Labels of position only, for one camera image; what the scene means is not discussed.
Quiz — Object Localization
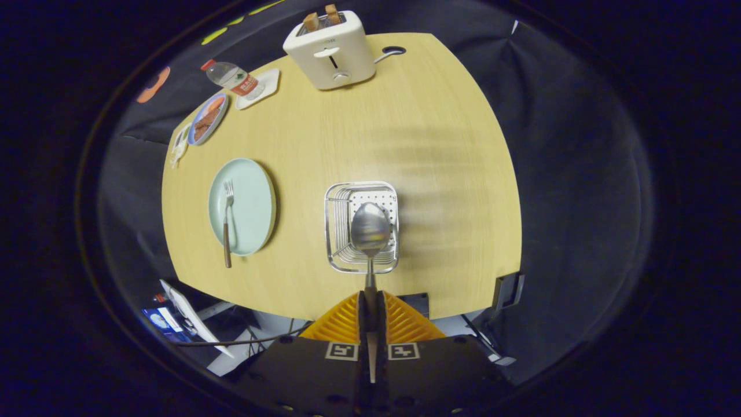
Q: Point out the black backdrop cloth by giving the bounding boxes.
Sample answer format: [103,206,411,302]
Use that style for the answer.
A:
[98,0,655,386]

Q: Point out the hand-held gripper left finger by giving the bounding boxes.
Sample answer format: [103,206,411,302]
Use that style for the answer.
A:
[234,291,371,417]

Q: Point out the white toaster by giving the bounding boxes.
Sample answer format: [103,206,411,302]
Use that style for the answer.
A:
[283,10,377,90]

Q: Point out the thin black cable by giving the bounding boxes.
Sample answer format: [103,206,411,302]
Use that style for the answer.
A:
[168,321,313,348]

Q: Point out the metal spoon wooden handle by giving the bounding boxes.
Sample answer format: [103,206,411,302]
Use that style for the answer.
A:
[350,202,392,384]

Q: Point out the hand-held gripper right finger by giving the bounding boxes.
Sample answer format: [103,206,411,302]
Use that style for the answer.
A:
[370,291,513,417]

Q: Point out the metal wire basket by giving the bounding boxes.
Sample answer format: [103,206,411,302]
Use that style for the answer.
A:
[324,181,400,274]

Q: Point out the light green plate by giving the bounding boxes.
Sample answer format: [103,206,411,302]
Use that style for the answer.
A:
[208,158,277,257]

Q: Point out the white divided sauce dish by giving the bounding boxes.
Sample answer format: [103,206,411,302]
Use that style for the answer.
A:
[170,123,192,169]

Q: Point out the white square coaster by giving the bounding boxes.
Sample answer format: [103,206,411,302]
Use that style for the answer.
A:
[235,68,281,111]

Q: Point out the blue plate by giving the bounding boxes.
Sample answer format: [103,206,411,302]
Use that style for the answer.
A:
[188,93,229,145]

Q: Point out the metal fork wooden handle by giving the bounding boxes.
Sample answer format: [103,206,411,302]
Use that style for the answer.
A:
[222,180,235,269]

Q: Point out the brown meat slices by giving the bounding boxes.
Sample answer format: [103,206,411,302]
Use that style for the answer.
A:
[194,98,225,141]

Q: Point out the black table clamp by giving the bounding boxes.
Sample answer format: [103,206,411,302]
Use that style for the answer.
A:
[492,272,525,311]

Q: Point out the white flat board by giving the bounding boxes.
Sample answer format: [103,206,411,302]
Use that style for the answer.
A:
[160,280,235,359]

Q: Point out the lit blue screen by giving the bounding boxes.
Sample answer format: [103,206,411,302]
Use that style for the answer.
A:
[142,307,192,342]

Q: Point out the clear water bottle red cap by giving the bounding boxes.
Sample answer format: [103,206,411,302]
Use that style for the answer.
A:
[201,59,266,100]

